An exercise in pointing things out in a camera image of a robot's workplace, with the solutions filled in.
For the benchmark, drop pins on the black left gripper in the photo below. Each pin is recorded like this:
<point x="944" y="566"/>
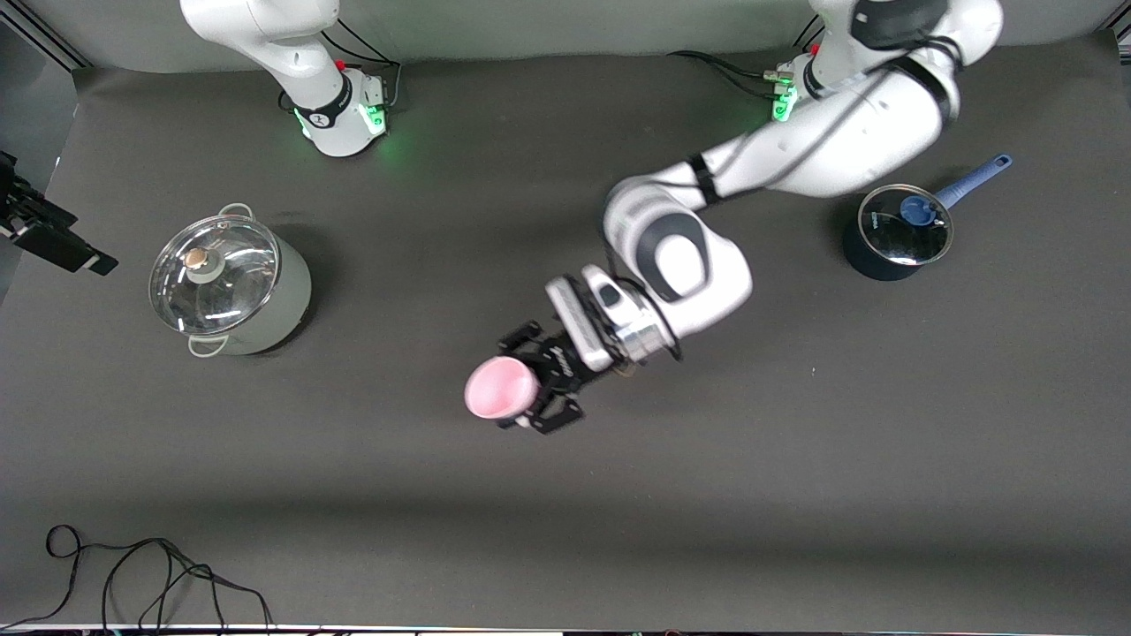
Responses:
<point x="560" y="365"/>

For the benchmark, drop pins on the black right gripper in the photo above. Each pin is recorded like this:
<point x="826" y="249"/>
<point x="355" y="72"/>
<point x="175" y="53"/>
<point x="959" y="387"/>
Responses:
<point x="28" y="203"/>

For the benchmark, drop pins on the pink plastic cup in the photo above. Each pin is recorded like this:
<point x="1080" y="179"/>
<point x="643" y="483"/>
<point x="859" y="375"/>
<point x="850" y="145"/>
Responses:
<point x="499" y="389"/>

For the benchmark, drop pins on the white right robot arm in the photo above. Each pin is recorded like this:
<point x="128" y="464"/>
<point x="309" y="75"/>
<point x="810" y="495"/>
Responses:
<point x="300" y="53"/>

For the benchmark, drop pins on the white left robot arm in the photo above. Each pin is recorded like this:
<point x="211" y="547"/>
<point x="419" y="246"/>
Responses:
<point x="839" y="150"/>

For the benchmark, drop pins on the dark grey table mat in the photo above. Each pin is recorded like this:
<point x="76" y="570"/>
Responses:
<point x="565" y="495"/>

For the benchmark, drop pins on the glass lid with copper knob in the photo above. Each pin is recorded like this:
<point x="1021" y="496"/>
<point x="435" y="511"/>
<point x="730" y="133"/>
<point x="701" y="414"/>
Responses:
<point x="234" y="283"/>

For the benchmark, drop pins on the dark blue saucepan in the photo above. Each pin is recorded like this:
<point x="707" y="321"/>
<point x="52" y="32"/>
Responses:
<point x="861" y="261"/>

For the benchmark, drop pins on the glass lid with blue knob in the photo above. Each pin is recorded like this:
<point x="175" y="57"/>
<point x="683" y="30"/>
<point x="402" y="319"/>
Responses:
<point x="892" y="238"/>

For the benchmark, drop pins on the aluminium profile rail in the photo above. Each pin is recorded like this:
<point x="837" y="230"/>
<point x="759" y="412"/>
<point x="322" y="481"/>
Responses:
<point x="53" y="40"/>

